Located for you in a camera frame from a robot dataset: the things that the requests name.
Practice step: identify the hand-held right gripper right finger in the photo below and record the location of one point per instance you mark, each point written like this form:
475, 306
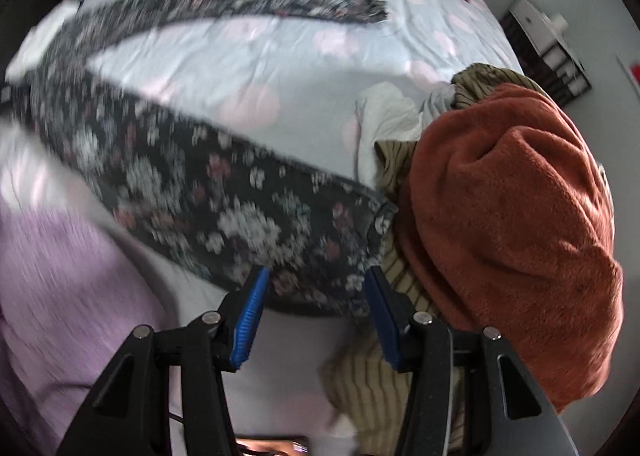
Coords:
385, 321

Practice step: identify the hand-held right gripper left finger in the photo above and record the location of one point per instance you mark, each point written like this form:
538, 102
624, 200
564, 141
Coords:
250, 321

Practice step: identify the dark floral pants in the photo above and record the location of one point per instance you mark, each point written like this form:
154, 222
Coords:
200, 186

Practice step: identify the olive striped garment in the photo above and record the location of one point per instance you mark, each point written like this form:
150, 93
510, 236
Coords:
370, 386

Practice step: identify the rust orange fleece garment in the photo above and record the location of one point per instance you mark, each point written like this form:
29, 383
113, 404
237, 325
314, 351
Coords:
500, 236

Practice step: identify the purple fleece robe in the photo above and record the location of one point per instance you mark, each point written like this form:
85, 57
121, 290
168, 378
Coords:
65, 296

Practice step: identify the crumpled white garment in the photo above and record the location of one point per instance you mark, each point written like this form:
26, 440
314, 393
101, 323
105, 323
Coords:
385, 111

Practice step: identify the grey pink-dotted bed sheet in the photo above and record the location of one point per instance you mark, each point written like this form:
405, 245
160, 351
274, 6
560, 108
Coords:
250, 51

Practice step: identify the white black bedside table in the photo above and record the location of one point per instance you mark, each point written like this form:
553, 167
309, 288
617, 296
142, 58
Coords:
530, 19

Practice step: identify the red cup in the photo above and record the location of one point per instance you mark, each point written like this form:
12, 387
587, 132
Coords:
635, 72

